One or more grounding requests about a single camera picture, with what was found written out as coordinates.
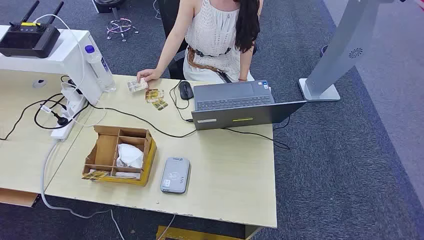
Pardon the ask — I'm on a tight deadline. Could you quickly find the black cable with plug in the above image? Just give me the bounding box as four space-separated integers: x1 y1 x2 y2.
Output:
34 93 90 131

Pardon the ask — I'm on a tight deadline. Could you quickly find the white power strip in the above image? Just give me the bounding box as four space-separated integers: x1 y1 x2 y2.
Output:
50 86 88 143

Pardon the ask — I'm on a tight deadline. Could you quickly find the long black cable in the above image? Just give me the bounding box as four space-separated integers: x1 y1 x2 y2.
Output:
0 99 64 142

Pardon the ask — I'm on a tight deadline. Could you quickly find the black mouse cable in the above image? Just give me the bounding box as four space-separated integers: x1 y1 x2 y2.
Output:
169 80 195 123

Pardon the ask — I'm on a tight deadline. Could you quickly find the white desk riser shelf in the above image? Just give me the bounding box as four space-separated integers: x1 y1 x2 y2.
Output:
0 25 104 106

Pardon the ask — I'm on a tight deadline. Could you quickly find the thin white cable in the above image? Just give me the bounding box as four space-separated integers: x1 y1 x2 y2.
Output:
33 13 107 128

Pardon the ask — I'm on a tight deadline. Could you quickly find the white crumpled paper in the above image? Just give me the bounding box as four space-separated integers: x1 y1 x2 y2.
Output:
115 143 145 170

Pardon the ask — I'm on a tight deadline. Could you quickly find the grey laptop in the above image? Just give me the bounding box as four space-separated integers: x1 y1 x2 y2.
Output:
191 80 307 131

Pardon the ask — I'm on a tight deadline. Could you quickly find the chrome stool base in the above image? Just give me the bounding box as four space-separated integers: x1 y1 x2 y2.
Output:
105 6 140 43

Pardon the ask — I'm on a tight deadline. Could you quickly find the cardboard divider box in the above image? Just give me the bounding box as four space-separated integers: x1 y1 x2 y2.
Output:
81 125 158 187

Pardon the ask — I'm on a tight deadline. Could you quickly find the grey card reader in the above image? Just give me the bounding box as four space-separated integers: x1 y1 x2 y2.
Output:
159 156 191 195

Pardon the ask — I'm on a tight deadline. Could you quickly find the pale ID card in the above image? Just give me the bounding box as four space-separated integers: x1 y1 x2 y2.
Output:
127 78 150 93

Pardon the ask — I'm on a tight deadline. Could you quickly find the black laptop power cable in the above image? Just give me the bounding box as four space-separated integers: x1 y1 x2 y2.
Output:
86 102 292 151

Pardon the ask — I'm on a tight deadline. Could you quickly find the person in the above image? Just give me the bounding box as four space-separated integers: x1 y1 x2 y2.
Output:
136 0 264 84

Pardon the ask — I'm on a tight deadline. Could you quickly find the black power plug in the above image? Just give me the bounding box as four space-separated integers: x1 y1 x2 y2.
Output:
60 75 84 95

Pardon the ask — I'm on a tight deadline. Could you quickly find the grey kiosk stand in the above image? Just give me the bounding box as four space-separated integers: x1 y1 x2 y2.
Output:
298 0 407 102

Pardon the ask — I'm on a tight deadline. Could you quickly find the black antenna remote controller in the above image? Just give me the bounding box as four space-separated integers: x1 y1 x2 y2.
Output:
0 0 65 59

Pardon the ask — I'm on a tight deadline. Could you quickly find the white hanging cable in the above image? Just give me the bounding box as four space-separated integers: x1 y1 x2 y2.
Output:
157 214 176 240

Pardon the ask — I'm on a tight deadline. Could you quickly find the yellow board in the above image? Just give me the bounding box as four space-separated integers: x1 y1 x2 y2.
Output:
155 225 263 240

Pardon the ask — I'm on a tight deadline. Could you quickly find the clear water bottle blue cap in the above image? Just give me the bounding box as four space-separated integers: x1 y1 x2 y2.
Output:
84 44 117 93

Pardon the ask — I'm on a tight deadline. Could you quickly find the black office chair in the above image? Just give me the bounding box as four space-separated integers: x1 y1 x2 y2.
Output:
157 0 258 80

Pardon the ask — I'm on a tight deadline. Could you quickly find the white charger adapter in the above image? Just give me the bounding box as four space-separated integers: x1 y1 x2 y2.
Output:
61 86 82 107

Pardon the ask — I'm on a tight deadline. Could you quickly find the black computer mouse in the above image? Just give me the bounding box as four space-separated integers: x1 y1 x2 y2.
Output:
178 80 195 101

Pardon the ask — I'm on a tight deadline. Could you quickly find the person's right hand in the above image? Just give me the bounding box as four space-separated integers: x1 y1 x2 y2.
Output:
136 68 163 84

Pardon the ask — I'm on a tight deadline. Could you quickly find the black stool seat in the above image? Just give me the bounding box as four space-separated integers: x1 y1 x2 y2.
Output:
91 0 127 14

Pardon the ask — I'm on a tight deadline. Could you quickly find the white floor cable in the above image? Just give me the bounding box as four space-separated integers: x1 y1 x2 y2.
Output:
152 0 163 21

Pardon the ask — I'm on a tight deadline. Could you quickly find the white flat card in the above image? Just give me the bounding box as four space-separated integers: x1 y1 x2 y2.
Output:
114 171 142 180

